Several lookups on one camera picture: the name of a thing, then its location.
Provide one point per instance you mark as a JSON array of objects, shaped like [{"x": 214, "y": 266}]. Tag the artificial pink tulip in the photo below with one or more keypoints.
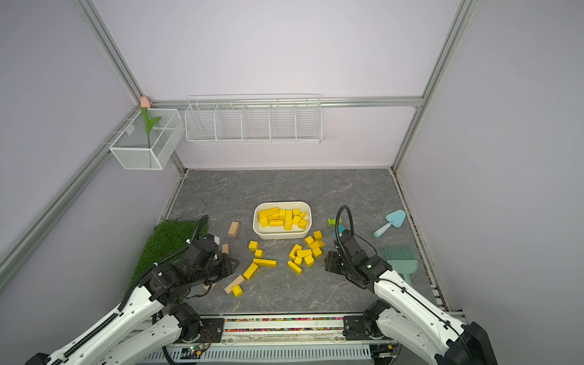
[{"x": 149, "y": 123}]

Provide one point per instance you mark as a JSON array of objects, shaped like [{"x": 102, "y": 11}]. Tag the yellow rectangular block left pile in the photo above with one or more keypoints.
[{"x": 250, "y": 273}]

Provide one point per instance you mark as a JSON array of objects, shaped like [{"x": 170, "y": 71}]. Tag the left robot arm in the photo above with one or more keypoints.
[{"x": 154, "y": 312}]

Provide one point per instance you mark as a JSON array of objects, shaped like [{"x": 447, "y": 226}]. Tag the white plastic bin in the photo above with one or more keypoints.
[{"x": 275, "y": 230}]

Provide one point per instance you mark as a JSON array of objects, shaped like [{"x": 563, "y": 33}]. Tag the yellow block right pile left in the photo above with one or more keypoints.
[{"x": 294, "y": 267}]

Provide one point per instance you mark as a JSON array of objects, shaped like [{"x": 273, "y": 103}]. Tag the green arch block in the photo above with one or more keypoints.
[{"x": 332, "y": 221}]

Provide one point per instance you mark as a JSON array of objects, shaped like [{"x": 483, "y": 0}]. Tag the teal toy rake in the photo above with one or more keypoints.
[{"x": 403, "y": 260}]

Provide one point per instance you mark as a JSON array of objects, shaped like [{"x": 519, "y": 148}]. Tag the natural wood block upper left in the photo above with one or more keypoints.
[{"x": 234, "y": 229}]

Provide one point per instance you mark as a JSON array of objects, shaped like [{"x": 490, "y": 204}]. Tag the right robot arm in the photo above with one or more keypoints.
[{"x": 402, "y": 314}]

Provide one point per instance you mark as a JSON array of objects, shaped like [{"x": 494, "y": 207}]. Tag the green artificial grass mat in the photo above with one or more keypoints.
[{"x": 166, "y": 239}]

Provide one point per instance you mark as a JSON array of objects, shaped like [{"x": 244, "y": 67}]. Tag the white mesh wall basket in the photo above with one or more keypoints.
[{"x": 130, "y": 147}]

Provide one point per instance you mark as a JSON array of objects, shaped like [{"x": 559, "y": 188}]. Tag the teal toy shovel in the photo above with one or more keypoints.
[{"x": 394, "y": 219}]

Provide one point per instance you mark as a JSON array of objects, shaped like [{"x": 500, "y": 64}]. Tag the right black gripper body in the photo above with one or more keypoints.
[{"x": 347, "y": 271}]

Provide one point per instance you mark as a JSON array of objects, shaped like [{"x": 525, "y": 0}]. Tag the natural wood long block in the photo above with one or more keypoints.
[{"x": 237, "y": 281}]

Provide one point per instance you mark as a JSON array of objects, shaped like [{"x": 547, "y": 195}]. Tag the white wire wall rack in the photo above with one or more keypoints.
[{"x": 254, "y": 118}]

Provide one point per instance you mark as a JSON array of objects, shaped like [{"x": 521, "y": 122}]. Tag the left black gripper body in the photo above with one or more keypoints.
[{"x": 214, "y": 271}]

